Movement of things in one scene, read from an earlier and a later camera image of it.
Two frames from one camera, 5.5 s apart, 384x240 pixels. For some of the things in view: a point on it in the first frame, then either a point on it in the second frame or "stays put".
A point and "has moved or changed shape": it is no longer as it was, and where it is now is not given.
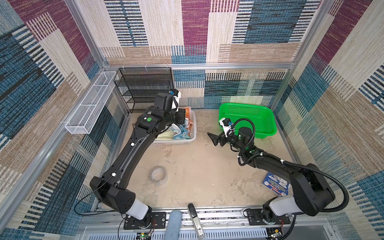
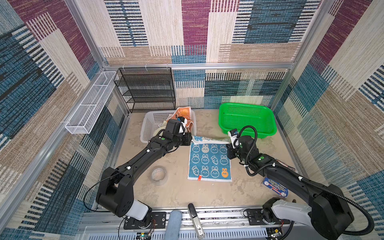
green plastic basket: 262,117 stays put
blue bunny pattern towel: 181,131 has moved or changed shape
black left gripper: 180,114 -> 187,137
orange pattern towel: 187,115 stays put
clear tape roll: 158,175 stays put
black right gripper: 214,138 -> 230,149
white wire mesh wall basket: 81,121 stays put
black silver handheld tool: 196,222 stays put
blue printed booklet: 276,184 stays put
